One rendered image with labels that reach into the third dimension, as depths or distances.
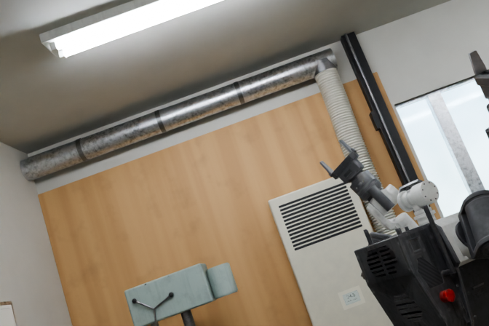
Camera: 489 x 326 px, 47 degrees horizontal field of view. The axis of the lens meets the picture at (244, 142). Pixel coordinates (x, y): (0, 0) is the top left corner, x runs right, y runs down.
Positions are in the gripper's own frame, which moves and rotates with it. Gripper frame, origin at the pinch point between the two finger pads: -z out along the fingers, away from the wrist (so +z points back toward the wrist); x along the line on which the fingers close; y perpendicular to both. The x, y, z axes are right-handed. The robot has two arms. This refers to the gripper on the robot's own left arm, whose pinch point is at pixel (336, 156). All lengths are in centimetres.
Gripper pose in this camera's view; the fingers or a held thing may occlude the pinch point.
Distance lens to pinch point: 205.5
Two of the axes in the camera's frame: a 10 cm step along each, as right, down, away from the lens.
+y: -4.7, 0.9, -8.8
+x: 5.8, -7.2, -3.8
